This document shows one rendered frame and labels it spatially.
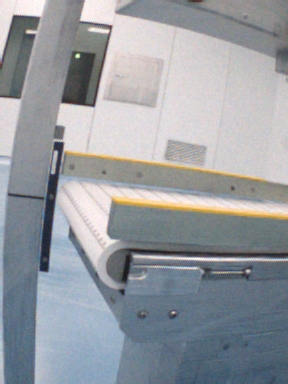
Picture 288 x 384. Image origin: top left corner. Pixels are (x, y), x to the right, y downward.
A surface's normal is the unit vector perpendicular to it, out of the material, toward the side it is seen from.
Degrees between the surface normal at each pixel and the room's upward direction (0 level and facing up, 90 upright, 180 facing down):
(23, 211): 90
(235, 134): 90
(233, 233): 90
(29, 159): 90
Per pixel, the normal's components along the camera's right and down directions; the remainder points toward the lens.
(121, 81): 0.24, 0.22
